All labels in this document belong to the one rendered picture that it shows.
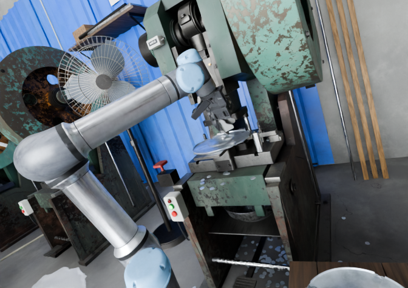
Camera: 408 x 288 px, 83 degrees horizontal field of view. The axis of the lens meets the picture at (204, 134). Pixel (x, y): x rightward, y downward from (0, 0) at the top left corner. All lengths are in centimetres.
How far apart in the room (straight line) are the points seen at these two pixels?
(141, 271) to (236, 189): 55
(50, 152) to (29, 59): 164
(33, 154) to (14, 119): 141
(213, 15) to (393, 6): 151
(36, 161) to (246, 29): 62
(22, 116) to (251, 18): 168
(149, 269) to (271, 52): 69
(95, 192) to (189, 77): 41
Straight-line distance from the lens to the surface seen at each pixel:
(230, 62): 102
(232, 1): 74
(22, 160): 62
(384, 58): 227
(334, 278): 93
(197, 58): 78
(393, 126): 239
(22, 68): 213
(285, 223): 102
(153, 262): 70
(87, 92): 177
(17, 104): 203
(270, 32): 74
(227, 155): 108
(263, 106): 132
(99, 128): 57
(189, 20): 114
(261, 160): 107
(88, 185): 72
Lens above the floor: 106
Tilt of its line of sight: 11 degrees down
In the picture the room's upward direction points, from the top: 19 degrees counter-clockwise
